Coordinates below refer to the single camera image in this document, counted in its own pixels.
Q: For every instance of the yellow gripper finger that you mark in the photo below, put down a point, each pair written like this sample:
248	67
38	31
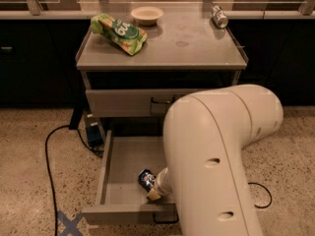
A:
153	195

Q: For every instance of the blue pepsi can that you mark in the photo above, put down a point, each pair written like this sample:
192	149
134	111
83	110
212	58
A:
146	179

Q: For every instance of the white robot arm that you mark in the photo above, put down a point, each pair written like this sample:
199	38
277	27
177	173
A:
203	135

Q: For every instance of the open grey middle drawer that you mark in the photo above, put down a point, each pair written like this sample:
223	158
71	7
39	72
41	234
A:
120	199

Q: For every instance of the closed grey top drawer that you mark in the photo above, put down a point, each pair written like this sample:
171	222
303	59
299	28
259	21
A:
133	102

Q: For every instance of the grey drawer cabinet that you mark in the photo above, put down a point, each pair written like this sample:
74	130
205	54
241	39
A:
184	50

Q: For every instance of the dark counter cabinets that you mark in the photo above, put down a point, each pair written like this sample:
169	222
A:
38	68

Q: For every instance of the silver soda can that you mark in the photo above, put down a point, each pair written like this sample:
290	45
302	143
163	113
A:
219	17

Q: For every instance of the blue power box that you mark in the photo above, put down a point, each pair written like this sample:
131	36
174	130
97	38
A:
93	135

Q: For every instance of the blue tape cross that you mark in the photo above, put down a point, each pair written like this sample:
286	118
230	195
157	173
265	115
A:
70	226

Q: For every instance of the green chip bag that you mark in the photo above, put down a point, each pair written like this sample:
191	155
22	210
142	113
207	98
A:
128	37

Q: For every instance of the white paper bowl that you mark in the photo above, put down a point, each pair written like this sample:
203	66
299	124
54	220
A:
147	16

